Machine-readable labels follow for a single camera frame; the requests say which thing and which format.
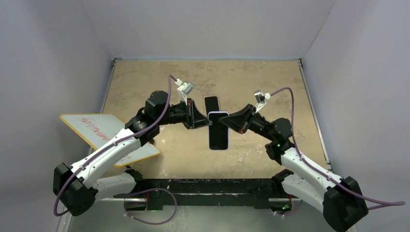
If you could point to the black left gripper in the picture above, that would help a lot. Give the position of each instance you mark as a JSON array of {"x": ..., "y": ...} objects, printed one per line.
[{"x": 194, "y": 118}]

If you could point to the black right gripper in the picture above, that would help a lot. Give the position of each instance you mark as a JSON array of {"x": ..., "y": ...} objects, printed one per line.
[{"x": 240, "y": 121}]

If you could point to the purple smartphone with black screen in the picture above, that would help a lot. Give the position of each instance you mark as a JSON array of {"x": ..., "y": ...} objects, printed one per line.
[{"x": 211, "y": 104}]

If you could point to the black phone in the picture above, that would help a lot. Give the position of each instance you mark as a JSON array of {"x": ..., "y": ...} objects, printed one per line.
[{"x": 218, "y": 134}]

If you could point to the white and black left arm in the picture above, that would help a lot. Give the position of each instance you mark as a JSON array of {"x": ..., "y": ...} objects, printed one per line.
[{"x": 77, "y": 186}]

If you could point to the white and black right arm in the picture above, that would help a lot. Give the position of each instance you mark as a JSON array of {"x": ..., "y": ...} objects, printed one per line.
[{"x": 337, "y": 198}]

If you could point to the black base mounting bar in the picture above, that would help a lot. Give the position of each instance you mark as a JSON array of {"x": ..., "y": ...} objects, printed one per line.
[{"x": 208, "y": 192}]

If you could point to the white board with yellow edge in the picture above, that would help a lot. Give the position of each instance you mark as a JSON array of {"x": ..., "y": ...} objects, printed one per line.
[{"x": 98, "y": 129}]

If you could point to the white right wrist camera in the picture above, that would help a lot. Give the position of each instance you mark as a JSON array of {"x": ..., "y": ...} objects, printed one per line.
[{"x": 261, "y": 99}]

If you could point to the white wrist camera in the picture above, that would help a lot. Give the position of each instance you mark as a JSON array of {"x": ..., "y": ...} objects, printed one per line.
[
  {"x": 184, "y": 88},
  {"x": 261, "y": 99}
]

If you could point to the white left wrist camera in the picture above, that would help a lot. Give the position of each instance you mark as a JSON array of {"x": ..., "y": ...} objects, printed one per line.
[{"x": 184, "y": 88}]

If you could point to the aluminium frame rail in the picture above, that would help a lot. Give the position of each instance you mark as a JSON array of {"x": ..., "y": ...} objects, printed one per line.
[{"x": 109, "y": 198}]

